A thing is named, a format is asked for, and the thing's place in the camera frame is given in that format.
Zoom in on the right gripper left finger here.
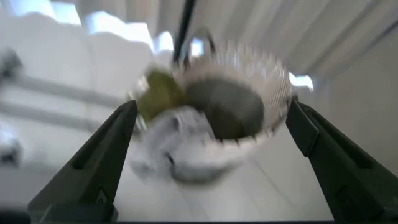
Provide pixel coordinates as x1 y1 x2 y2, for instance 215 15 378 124
27 99 139 223

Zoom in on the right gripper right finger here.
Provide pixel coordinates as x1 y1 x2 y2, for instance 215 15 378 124
285 98 398 223

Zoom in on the white laundry basket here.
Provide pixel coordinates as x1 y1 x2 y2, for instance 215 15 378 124
172 27 295 156

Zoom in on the black clothes rack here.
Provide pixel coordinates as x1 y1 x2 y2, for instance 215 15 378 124
0 0 197 167

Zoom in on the green garment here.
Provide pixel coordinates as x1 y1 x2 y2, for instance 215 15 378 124
136 68 188 123

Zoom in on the white curtain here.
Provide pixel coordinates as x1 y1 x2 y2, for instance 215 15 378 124
0 0 398 78

